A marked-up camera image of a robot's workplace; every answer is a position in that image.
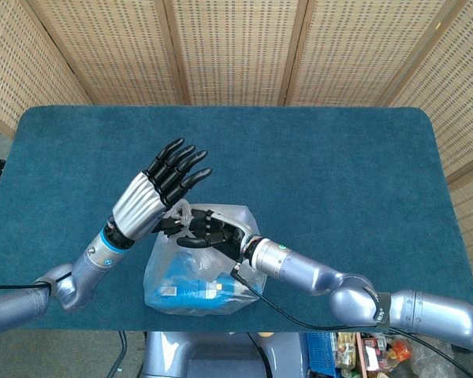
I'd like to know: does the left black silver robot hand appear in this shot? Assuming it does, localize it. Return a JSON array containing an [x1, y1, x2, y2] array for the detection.
[[112, 137, 213, 240]]

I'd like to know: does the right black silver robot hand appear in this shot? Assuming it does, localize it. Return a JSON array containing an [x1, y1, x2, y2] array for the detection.
[[177, 208, 248, 261]]

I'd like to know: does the clear plastic bag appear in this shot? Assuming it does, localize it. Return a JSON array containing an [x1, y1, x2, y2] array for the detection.
[[143, 199, 268, 317]]

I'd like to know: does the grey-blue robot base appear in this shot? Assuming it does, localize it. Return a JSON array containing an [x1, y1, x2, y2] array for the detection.
[[140, 330, 309, 378]]

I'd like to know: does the crumpled clear floor bag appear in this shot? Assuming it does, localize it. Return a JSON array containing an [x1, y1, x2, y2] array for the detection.
[[412, 342, 458, 378]]

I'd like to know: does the blue product package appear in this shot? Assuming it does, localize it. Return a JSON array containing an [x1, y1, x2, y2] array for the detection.
[[153, 251, 248, 312]]

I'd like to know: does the blue carpet table mat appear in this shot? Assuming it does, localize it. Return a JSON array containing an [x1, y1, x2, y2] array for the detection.
[[0, 105, 473, 334]]

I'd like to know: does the blue plastic crate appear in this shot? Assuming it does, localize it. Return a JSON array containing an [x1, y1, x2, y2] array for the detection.
[[305, 332, 337, 378]]

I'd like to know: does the yellowish bottle pack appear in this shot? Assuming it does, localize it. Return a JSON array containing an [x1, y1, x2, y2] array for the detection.
[[334, 332, 358, 378]]

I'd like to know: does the bamboo folding screen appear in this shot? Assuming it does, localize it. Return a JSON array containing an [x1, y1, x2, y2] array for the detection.
[[0, 0, 473, 287]]

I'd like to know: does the wooden box with snacks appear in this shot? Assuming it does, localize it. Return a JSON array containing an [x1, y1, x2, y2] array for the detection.
[[356, 332, 415, 373]]

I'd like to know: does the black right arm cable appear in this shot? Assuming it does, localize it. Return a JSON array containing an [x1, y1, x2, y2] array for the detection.
[[230, 263, 473, 378]]

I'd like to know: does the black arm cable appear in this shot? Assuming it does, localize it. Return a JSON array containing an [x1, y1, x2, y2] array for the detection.
[[230, 263, 473, 378], [0, 283, 50, 293]]

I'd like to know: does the black floor cable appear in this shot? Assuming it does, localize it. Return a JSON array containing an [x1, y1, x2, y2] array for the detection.
[[109, 330, 127, 378]]

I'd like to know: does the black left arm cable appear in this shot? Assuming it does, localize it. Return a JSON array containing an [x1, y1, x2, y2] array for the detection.
[[0, 283, 50, 293]]

